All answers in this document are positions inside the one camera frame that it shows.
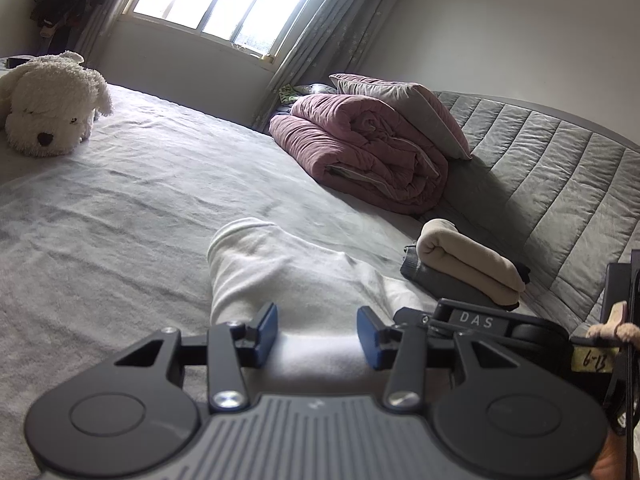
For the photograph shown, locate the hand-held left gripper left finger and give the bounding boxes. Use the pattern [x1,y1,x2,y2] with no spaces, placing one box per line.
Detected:
[114,302,279,414]

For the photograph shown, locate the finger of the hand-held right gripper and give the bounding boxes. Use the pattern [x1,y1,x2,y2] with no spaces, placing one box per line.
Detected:
[393,298,512,337]

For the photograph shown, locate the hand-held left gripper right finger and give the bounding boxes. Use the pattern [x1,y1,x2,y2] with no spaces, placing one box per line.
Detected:
[356,305,522,414]

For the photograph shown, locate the person's right forearm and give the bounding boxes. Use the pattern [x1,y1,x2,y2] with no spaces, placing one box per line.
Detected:
[591,432,640,480]

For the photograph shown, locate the dark hanging clothes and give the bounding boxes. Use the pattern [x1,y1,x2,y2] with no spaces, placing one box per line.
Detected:
[29,0,123,55]

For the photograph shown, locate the person's right hand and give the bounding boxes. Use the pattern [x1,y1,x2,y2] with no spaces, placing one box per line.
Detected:
[586,301,640,347]

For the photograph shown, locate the folded grey garment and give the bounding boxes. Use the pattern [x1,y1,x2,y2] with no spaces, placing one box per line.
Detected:
[399,244,521,312]

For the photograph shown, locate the folded cream garment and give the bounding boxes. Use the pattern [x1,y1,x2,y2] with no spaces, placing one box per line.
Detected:
[416,218,527,307]

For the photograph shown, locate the grey quilted headboard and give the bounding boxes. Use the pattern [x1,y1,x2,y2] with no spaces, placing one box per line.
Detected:
[431,90,640,338]

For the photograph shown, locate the folded pink quilt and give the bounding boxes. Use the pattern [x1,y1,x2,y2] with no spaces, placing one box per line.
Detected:
[268,93,450,217]

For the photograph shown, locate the pink grey pillow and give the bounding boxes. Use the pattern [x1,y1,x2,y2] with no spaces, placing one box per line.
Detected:
[328,73,474,161]

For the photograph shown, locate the patterned cloth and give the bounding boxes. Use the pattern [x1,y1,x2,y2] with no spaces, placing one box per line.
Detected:
[276,82,339,114]

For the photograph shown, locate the grey floral curtain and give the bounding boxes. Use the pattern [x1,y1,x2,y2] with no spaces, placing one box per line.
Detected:
[74,0,157,62]
[251,0,417,132]

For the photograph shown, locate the white plush dog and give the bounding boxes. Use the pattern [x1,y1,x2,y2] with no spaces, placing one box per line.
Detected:
[0,50,115,157]

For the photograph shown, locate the window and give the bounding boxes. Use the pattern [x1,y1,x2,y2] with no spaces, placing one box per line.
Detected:
[116,0,337,64]

